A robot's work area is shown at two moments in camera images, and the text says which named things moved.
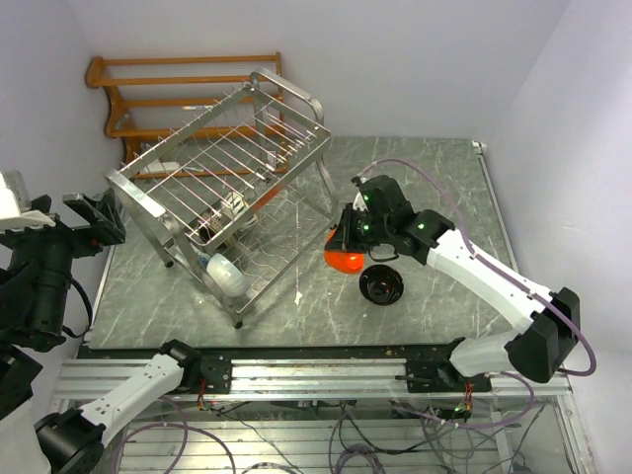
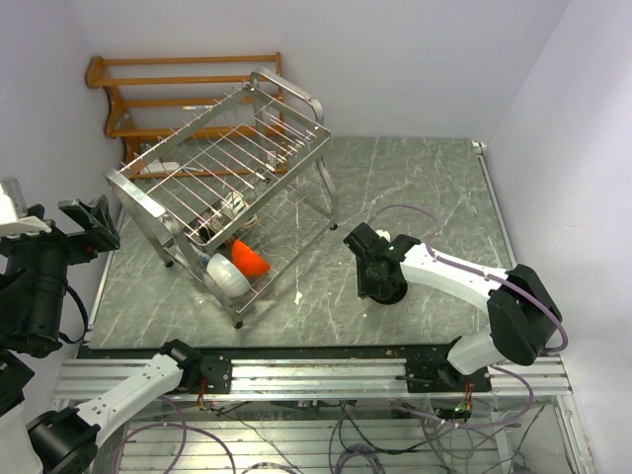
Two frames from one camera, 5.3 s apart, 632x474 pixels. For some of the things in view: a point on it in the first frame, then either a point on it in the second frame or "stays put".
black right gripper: x=343 y=239 -> x=361 y=278
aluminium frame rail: x=318 y=378 stays put
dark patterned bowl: x=211 y=223 stays put
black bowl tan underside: x=381 y=284 stays put
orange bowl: x=343 y=261 -> x=248 y=261
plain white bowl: x=227 y=276 stays put
